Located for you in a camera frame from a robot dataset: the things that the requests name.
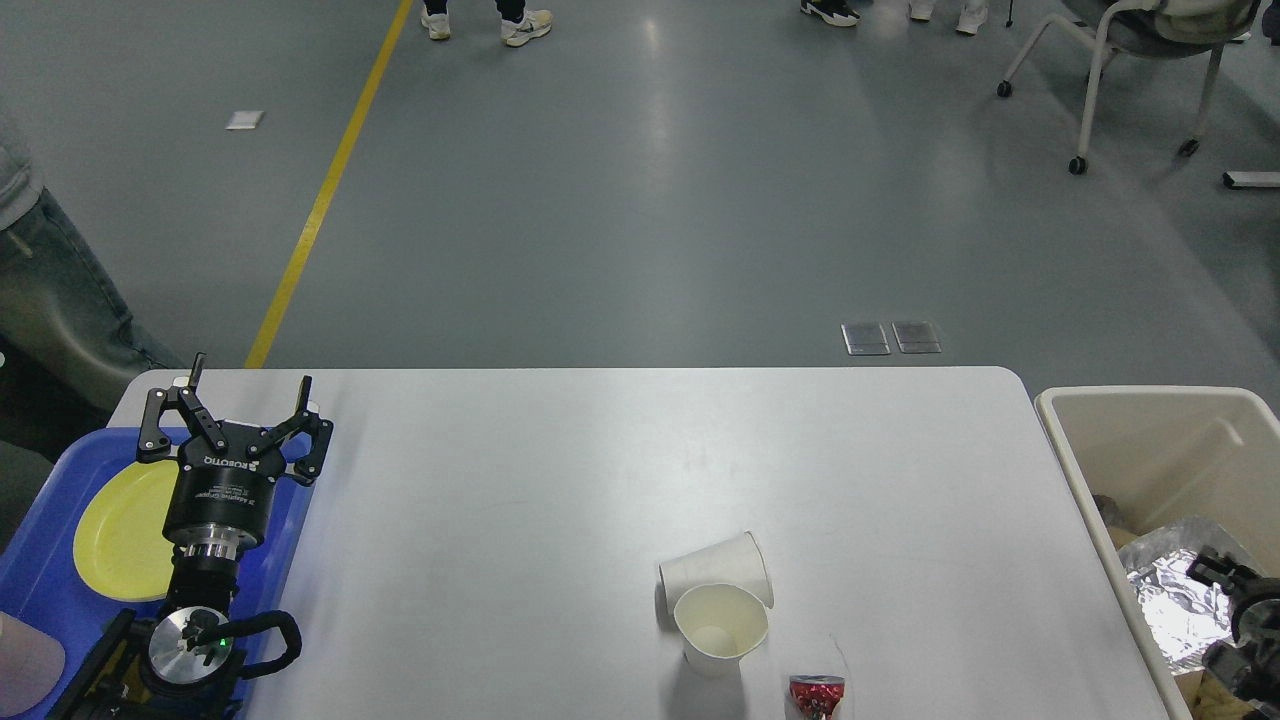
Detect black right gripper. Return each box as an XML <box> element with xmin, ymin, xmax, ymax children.
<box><xmin>1187</xmin><ymin>547</ymin><xmax>1279</xmax><ymax>706</ymax></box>

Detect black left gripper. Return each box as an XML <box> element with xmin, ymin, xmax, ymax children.
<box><xmin>134</xmin><ymin>351</ymin><xmax>335</xmax><ymax>551</ymax></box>

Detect aluminium foil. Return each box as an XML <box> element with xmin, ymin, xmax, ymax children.
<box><xmin>1117</xmin><ymin>516</ymin><xmax>1260</xmax><ymax>676</ymax></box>

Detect brown paper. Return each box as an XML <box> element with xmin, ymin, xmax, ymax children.
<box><xmin>1174</xmin><ymin>671</ymin><xmax>1257</xmax><ymax>719</ymax></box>

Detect yellow plate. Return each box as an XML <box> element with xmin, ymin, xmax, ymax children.
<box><xmin>72</xmin><ymin>459</ymin><xmax>178</xmax><ymax>603</ymax></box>

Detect white paper cup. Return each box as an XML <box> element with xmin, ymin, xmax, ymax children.
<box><xmin>658</xmin><ymin>530</ymin><xmax>776</xmax><ymax>615</ymax></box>
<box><xmin>673</xmin><ymin>583</ymin><xmax>771</xmax><ymax>678</ymax></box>

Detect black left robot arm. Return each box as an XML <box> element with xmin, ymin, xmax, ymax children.
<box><xmin>49</xmin><ymin>354</ymin><xmax>334</xmax><ymax>719</ymax></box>

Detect beige plastic bin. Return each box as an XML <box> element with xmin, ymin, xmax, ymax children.
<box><xmin>1036</xmin><ymin>386</ymin><xmax>1279</xmax><ymax>719</ymax></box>

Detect person in black clothes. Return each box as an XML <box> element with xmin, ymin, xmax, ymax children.
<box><xmin>0</xmin><ymin>110</ymin><xmax>186</xmax><ymax>461</ymax></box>

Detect blue plastic tray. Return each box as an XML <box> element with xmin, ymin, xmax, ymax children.
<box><xmin>1</xmin><ymin>427</ymin><xmax>310</xmax><ymax>719</ymax></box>

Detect crushed red can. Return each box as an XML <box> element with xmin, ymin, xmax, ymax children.
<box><xmin>788</xmin><ymin>674</ymin><xmax>846</xmax><ymax>719</ymax></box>

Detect right metal floor plate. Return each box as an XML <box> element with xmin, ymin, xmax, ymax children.
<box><xmin>891</xmin><ymin>322</ymin><xmax>942</xmax><ymax>354</ymax></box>

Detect metal floor plate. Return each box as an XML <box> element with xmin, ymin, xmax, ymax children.
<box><xmin>891</xmin><ymin>322</ymin><xmax>942</xmax><ymax>354</ymax></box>
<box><xmin>840</xmin><ymin>322</ymin><xmax>892</xmax><ymax>357</ymax></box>

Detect white metal bar on floor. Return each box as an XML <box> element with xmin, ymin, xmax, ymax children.
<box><xmin>1222</xmin><ymin>170</ymin><xmax>1280</xmax><ymax>190</ymax></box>

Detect left metal floor plate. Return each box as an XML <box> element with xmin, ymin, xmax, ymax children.
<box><xmin>840</xmin><ymin>322</ymin><xmax>892</xmax><ymax>357</ymax></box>

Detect people's feet in background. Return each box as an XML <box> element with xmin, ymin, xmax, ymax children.
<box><xmin>420</xmin><ymin>0</ymin><xmax>991</xmax><ymax>47</ymax></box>

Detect grey office chair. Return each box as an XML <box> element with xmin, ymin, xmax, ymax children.
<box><xmin>996</xmin><ymin>1</ymin><xmax>1262</xmax><ymax>176</ymax></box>

